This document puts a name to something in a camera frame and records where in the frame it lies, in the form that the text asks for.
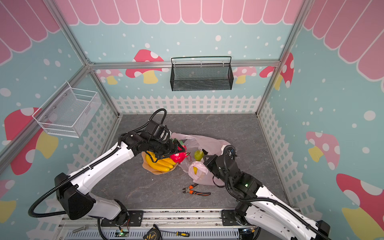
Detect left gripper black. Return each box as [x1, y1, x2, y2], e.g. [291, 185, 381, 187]
[147, 137, 185, 160]

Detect yellow banana bunch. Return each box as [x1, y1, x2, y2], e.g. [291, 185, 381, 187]
[145, 152, 177, 174]

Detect red dragon fruit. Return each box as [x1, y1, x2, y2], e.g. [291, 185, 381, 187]
[170, 140, 191, 164]

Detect pink plastic bag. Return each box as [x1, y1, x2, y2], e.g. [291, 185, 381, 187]
[171, 133, 230, 186]

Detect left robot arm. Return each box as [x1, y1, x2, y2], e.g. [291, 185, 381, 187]
[28, 109, 183, 226]

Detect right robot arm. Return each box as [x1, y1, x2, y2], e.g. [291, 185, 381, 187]
[203, 145, 330, 240]

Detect pink fruit plate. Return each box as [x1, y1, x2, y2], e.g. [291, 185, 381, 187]
[141, 152, 178, 175]

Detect yellow black screwdriver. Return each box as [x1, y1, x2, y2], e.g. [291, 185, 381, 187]
[164, 231, 190, 238]

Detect black tape measure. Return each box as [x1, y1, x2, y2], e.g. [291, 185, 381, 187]
[143, 224, 163, 240]

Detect orange handled pliers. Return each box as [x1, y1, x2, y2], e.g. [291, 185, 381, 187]
[182, 183, 212, 197]

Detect black mesh wall basket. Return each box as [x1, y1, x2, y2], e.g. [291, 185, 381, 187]
[170, 56, 234, 92]

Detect white wire wall basket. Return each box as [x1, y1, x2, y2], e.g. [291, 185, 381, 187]
[32, 82, 102, 138]

